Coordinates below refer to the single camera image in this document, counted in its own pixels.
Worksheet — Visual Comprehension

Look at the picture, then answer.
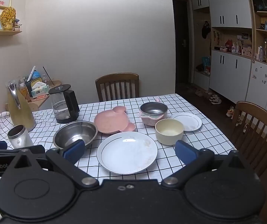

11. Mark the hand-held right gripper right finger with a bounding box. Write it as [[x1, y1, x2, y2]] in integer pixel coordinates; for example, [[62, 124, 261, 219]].
[[160, 140, 260, 189]]

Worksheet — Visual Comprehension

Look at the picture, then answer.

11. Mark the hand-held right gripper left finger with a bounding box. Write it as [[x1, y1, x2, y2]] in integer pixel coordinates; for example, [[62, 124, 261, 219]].
[[6, 139, 100, 189]]

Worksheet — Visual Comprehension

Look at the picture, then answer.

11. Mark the stainless steel bowl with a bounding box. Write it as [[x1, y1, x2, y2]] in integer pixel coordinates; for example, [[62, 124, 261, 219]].
[[53, 121, 98, 150]]

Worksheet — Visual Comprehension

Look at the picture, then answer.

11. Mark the cream bowl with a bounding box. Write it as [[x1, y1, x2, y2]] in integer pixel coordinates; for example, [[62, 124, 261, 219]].
[[155, 119, 184, 145]]

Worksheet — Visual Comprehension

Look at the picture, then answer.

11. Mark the small white plate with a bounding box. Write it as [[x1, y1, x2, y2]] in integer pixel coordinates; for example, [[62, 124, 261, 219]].
[[169, 112, 202, 132]]

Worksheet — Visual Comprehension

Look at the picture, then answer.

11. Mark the pink bear-shaped plate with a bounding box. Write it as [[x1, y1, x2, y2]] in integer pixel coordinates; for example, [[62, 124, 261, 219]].
[[94, 106, 136, 135]]

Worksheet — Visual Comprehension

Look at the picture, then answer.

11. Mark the large white plate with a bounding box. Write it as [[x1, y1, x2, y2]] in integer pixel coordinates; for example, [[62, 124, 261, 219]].
[[96, 131, 158, 175]]

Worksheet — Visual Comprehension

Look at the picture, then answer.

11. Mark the pink pot with handle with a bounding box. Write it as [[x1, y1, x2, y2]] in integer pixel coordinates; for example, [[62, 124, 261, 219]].
[[139, 99, 168, 127]]

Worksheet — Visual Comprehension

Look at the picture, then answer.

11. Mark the yellow thermos carafe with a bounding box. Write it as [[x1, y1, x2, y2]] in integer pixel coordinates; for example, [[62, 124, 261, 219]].
[[6, 80, 37, 132]]

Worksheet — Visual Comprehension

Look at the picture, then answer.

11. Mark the checkered tablecloth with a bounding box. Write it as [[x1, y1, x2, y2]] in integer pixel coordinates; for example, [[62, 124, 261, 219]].
[[0, 94, 238, 187]]

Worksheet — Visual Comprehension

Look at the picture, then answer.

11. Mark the glass electric kettle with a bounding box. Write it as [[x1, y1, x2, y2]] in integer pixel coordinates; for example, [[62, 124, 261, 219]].
[[48, 84, 80, 124]]

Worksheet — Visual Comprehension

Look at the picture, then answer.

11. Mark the pair of sneakers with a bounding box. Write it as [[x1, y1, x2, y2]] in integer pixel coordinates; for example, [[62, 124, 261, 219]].
[[209, 94, 222, 105]]

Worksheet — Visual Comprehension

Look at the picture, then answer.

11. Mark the green tissue box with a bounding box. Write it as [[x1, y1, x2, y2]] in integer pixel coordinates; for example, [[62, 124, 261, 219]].
[[31, 82, 50, 97]]

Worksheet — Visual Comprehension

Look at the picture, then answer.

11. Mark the wooden chair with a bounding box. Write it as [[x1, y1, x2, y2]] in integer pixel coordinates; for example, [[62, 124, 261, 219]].
[[230, 101, 267, 178], [95, 72, 139, 102]]

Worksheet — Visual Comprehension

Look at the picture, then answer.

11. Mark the white lower cabinet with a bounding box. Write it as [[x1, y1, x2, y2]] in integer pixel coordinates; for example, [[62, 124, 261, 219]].
[[208, 50, 252, 103]]

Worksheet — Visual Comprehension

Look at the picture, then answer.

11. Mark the white cabinet with stickers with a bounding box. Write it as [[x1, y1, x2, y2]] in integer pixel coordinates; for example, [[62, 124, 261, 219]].
[[246, 62, 267, 113]]

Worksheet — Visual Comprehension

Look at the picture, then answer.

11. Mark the dark door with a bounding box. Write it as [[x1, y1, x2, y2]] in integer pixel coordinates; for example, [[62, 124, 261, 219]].
[[172, 0, 194, 87]]

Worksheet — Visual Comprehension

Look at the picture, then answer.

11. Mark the black hanging bag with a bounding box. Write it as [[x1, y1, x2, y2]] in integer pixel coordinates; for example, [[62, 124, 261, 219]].
[[202, 21, 211, 39]]

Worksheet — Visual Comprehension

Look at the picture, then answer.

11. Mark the golden ornament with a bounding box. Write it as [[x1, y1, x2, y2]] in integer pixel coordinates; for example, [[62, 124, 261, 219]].
[[0, 7, 16, 31]]

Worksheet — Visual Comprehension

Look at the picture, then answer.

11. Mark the white upper cabinet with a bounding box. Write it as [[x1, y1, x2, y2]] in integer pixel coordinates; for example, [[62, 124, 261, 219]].
[[191, 0, 252, 28]]

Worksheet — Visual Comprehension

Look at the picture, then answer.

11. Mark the wooden wall shelf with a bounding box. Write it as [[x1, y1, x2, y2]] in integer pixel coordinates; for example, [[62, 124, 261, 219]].
[[0, 29, 22, 38]]

